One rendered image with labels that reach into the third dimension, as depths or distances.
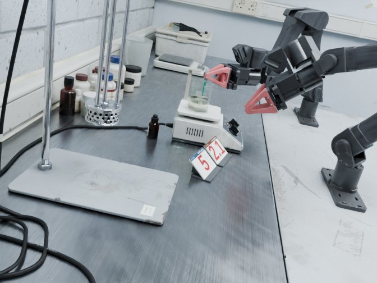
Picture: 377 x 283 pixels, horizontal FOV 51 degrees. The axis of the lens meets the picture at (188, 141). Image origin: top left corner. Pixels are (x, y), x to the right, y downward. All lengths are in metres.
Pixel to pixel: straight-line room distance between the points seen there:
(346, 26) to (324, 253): 1.92
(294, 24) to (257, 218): 0.78
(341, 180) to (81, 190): 0.61
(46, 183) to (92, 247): 0.20
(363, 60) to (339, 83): 1.68
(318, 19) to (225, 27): 1.16
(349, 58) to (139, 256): 0.64
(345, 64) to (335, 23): 1.56
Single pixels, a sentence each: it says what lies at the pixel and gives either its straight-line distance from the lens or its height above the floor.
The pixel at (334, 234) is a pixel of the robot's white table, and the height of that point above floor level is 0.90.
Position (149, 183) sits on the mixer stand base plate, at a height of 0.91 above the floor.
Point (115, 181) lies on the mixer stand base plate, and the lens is 0.82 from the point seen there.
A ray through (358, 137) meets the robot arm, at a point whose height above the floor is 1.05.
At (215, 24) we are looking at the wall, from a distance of 2.53.
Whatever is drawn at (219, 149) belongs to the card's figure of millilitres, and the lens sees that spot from 1.04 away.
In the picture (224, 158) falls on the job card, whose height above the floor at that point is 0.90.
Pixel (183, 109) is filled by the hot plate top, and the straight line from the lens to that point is 1.08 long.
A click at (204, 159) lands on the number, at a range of 0.95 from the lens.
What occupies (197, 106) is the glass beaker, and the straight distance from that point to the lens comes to 1.06.
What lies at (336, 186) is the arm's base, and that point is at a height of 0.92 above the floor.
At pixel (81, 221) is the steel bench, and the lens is 0.72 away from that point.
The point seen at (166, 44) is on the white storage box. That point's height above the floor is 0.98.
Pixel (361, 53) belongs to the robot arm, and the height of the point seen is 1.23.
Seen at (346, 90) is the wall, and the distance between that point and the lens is 2.68.
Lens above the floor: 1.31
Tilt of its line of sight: 22 degrees down
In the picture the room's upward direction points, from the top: 11 degrees clockwise
